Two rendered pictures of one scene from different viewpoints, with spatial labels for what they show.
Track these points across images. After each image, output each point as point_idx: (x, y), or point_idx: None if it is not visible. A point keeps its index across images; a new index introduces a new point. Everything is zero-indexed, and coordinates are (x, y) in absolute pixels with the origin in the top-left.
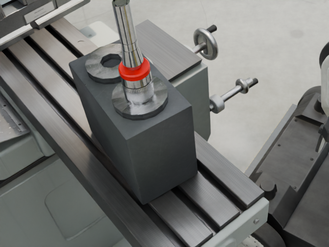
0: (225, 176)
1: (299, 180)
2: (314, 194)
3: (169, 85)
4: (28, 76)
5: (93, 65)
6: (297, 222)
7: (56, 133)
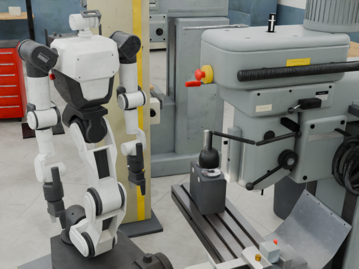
0: (180, 190)
1: (127, 265)
2: (124, 263)
3: (194, 165)
4: None
5: (217, 171)
6: (140, 256)
7: (239, 214)
